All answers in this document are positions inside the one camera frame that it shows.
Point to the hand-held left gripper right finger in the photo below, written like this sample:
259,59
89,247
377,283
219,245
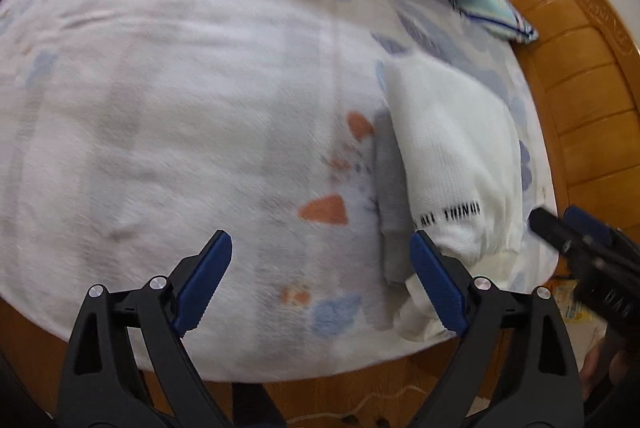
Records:
440,283

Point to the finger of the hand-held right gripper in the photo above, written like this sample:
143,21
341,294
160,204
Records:
550,225
590,228

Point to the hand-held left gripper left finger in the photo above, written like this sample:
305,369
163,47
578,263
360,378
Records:
205,283

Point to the white button-up jacket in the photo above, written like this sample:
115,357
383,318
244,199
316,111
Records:
450,148

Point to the person's right hand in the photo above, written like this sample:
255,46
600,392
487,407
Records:
592,365

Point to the yellow packet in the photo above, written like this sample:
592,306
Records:
570,303

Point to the folded grey cloth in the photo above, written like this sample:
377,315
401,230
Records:
390,188

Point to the wooden headboard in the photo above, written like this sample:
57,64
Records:
585,83

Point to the bed with floral sheet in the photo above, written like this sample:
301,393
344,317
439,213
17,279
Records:
175,133

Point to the light blue striped pillow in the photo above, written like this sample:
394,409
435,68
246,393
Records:
495,11

